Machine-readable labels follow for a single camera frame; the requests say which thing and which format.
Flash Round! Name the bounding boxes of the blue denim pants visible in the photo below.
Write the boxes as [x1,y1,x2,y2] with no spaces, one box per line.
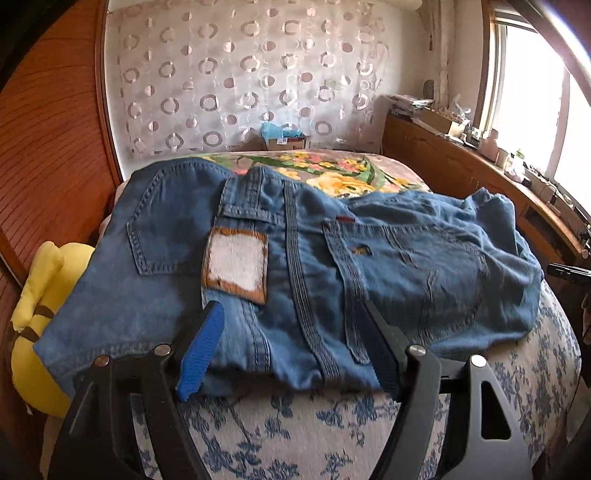
[34,162,546,398]

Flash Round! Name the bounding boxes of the stack of papers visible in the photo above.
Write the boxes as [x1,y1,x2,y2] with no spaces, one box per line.
[387,93,435,121]

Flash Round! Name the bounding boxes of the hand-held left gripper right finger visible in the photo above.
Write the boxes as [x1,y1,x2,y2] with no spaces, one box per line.
[362,300,532,480]

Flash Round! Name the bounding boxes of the bright window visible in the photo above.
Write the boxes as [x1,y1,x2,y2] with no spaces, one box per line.
[480,18,591,217]

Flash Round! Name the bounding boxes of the pink floral bed sheet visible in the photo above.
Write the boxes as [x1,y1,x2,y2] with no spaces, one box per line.
[175,148,435,199]

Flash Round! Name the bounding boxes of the wooden wardrobe door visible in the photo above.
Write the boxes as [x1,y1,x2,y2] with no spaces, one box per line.
[0,0,125,480]

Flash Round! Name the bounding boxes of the yellow plush toy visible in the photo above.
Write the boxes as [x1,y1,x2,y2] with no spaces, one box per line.
[10,241,98,418]

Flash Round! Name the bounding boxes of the wooden side cabinet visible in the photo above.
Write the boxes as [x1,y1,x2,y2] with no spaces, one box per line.
[383,113,591,278]

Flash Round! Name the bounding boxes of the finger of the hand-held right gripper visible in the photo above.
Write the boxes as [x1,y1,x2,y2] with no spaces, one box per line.
[547,262,591,283]

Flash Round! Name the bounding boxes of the cardboard box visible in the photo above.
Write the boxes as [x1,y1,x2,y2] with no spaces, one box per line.
[416,108,469,137]

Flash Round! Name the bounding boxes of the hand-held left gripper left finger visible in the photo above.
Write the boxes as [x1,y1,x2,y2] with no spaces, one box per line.
[46,300,227,480]

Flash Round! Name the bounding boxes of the blue floral white bedspread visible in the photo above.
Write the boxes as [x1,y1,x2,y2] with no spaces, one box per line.
[131,277,583,480]

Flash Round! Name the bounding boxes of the small box with blue contents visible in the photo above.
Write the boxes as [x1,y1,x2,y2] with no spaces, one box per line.
[259,122,308,151]

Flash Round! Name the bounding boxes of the circle-patterned sheer curtain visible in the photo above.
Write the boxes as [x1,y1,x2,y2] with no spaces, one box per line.
[102,0,444,162]

